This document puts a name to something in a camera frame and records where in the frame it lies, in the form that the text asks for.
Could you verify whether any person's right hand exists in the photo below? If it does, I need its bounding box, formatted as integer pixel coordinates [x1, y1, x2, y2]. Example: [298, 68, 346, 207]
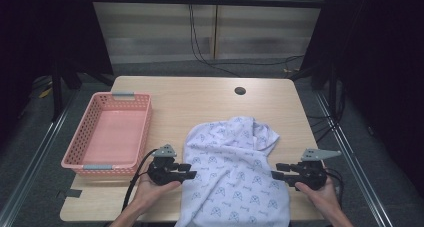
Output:
[294, 173, 342, 215]

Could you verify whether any yellow object on floor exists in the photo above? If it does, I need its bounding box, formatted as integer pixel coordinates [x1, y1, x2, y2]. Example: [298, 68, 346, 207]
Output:
[38, 86, 53, 99]

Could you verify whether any black floor cable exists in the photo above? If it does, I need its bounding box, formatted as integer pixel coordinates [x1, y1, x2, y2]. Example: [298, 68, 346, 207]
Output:
[206, 54, 305, 68]

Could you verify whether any light purple patterned towel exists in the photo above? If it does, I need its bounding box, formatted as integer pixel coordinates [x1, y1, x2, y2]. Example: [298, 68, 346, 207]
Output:
[174, 115, 292, 227]

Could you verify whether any black horizontal frame bar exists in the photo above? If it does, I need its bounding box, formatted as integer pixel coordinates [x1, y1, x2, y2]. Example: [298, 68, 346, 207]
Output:
[89, 0, 327, 9]

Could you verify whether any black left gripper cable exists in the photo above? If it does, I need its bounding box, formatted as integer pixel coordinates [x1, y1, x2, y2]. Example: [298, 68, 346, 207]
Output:
[121, 148, 158, 212]

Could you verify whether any black stand leg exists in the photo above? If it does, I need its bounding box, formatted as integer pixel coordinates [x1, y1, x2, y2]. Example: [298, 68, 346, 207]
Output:
[50, 65, 65, 123]

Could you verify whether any pink perforated plastic basket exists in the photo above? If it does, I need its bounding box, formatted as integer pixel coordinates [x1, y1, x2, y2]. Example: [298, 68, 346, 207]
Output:
[60, 91, 154, 178]

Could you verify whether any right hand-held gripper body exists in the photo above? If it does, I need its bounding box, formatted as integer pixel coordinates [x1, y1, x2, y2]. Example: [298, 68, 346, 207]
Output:
[292, 148, 343, 192]

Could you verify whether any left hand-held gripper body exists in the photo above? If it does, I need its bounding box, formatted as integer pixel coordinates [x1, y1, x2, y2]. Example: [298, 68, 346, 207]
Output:
[146, 143, 184, 187]

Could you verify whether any black curtain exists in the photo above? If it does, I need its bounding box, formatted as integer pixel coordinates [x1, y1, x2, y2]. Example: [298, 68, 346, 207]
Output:
[0, 0, 115, 148]
[300, 0, 424, 191]

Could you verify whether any black tape strip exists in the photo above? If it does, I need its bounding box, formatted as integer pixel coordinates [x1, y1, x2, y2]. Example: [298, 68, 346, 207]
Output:
[55, 188, 83, 200]

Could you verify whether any black hanging wall cable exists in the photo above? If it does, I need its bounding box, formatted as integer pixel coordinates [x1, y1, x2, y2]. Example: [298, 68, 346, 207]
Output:
[187, 3, 243, 78]

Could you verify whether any person's left hand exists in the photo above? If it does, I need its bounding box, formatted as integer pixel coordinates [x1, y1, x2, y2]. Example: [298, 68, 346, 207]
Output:
[132, 172, 183, 215]

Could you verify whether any metal floor rail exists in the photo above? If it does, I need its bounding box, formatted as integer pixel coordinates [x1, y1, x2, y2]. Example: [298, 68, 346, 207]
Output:
[314, 90, 395, 227]
[0, 95, 77, 227]

